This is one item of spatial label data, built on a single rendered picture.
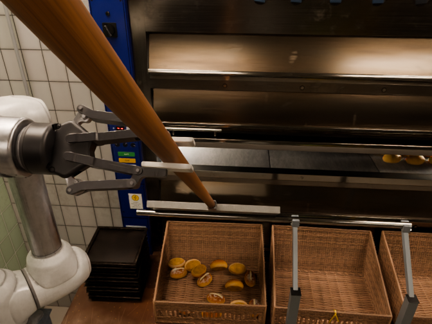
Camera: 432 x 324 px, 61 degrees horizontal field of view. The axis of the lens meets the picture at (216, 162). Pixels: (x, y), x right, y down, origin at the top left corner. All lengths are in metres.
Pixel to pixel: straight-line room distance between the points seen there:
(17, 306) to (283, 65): 1.39
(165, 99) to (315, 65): 0.72
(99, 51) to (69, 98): 1.76
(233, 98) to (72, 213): 1.19
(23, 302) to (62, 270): 0.15
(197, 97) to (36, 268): 1.01
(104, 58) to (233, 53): 1.51
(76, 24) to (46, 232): 1.19
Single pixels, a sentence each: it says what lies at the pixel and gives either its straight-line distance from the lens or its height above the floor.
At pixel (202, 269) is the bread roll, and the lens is 2.17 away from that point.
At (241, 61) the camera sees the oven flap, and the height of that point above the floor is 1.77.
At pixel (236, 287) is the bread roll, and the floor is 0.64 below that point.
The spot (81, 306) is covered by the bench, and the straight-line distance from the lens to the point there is 2.19.
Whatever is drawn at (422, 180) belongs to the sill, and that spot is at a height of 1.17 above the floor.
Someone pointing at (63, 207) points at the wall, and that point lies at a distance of 2.37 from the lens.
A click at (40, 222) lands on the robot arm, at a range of 1.34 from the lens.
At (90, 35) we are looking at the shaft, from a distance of 0.22.
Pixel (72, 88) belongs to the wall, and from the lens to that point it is 1.97.
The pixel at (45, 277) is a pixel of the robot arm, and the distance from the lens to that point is 1.44.
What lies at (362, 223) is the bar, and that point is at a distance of 1.76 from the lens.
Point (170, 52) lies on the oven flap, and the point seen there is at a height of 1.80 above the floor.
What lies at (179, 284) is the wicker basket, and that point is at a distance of 2.17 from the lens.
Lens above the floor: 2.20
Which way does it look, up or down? 30 degrees down
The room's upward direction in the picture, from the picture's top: straight up
